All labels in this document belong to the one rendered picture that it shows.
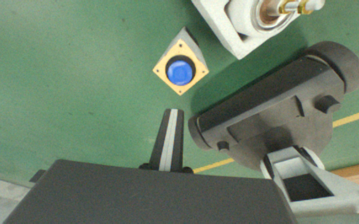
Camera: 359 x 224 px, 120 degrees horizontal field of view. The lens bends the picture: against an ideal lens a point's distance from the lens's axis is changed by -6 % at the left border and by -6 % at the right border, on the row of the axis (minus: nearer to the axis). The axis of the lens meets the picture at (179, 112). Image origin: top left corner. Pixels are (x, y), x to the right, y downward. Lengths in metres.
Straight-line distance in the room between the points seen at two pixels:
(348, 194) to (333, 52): 0.37
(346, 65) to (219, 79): 0.37
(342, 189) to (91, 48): 0.88
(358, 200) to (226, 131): 0.32
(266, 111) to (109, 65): 0.67
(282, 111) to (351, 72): 0.19
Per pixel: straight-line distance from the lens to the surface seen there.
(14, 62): 1.02
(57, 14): 0.71
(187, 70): 0.19
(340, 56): 0.57
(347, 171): 1.95
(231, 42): 0.35
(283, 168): 0.59
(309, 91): 0.52
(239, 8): 0.30
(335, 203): 0.43
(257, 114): 0.49
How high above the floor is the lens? 0.51
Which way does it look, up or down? 49 degrees down
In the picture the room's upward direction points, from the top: 175 degrees counter-clockwise
